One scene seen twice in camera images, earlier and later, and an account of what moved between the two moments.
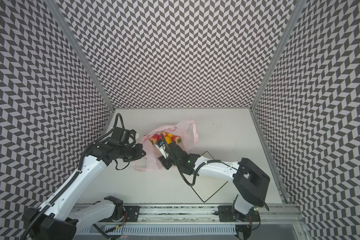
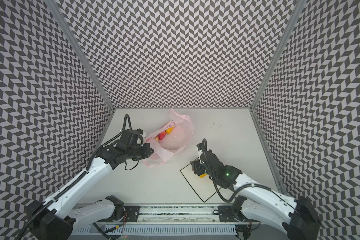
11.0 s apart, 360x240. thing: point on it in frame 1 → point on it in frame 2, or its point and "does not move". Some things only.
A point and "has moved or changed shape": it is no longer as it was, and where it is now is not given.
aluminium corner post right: x=296 y=13 does not move
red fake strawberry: x=176 y=139 has moved or changed shape
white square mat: x=206 y=186 does not move
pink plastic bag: x=187 y=130 has moved or changed shape
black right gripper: x=166 y=160 → x=200 y=165
